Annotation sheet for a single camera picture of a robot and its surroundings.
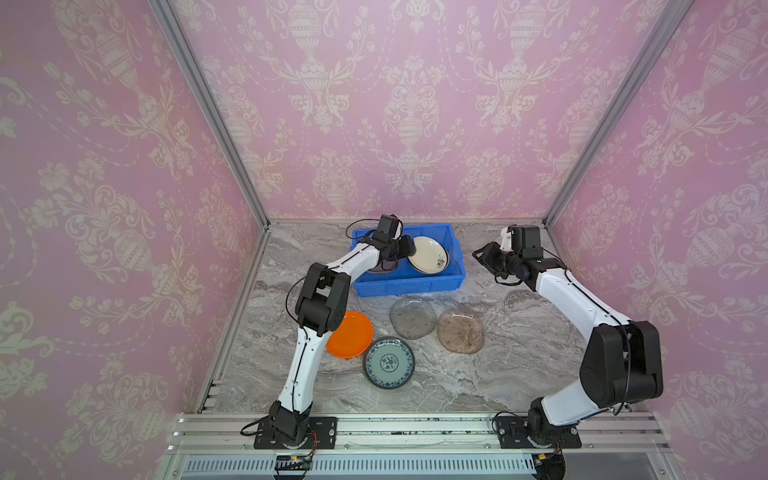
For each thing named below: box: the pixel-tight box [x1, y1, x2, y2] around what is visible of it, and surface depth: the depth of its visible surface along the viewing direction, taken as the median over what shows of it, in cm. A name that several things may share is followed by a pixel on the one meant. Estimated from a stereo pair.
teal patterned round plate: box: [363, 336, 415, 390], surface depth 87 cm
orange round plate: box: [326, 310, 374, 360], surface depth 89 cm
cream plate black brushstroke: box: [407, 236, 450, 275], surface depth 107 cm
